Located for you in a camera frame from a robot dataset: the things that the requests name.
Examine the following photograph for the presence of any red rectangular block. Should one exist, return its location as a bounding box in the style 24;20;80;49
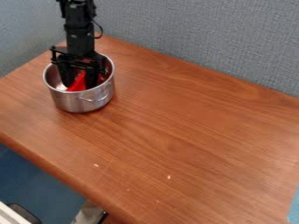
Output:
67;71;108;92

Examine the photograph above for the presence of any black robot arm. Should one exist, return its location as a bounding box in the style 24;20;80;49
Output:
51;0;108;92

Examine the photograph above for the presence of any black cable loop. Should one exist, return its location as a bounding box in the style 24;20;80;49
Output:
91;18;106;39

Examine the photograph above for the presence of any metal table leg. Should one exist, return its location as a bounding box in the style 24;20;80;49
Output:
71;201;108;224

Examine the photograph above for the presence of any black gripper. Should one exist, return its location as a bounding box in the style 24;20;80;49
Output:
51;45;108;89

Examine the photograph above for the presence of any metal pot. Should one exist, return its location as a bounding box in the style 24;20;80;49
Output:
43;55;115;113

